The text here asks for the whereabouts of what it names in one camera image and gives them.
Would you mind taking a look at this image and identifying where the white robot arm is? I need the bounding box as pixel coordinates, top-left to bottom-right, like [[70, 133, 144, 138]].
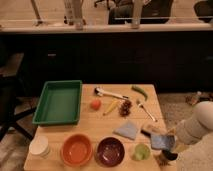
[[169, 101, 213, 171]]

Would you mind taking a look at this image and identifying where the blue-grey folded cloth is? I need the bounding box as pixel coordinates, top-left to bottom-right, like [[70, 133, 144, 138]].
[[114, 121, 138, 140]]

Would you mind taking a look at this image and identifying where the green chili pepper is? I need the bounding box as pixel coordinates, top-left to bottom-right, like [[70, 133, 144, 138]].
[[131, 85, 148, 101]]

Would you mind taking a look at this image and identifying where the red tomato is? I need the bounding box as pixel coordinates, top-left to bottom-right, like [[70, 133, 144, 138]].
[[90, 99, 101, 110]]

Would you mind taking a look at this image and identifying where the silver fork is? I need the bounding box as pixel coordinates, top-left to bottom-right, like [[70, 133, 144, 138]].
[[136, 99, 158, 122]]

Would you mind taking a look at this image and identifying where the white-handled ladle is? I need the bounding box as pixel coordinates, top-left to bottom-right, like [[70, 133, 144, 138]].
[[94, 87, 128, 100]]

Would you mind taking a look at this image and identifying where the orange bowl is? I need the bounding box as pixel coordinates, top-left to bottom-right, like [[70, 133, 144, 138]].
[[60, 134, 93, 167]]

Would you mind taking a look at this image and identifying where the green plastic tray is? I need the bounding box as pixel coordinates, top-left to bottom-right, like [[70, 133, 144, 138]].
[[33, 80, 82, 125]]

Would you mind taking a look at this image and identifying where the dark grape bunch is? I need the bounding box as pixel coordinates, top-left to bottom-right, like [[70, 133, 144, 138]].
[[119, 100, 132, 117]]

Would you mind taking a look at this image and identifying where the blue sponge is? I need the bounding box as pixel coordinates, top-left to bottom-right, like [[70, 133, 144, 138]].
[[151, 134, 175, 150]]

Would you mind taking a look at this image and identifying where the white paper cup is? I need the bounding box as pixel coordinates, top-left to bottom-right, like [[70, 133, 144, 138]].
[[29, 136, 50, 157]]

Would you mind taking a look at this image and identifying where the metal cup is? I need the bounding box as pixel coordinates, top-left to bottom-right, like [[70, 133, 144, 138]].
[[156, 150, 178, 166]]

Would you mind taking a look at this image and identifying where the black-handled brush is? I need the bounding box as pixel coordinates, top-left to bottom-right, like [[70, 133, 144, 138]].
[[140, 123, 166, 138]]

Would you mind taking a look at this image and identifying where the black office chair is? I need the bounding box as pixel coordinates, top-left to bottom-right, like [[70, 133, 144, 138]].
[[0, 54, 36, 141]]

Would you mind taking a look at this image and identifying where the green plastic cup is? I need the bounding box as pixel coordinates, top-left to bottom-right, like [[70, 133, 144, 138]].
[[133, 143, 151, 161]]

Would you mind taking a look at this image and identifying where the dark purple bowl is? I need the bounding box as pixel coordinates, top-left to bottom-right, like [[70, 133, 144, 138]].
[[96, 137, 125, 167]]

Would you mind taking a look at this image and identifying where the yellow banana toy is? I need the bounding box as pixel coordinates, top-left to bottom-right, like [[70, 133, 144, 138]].
[[103, 100, 119, 116]]

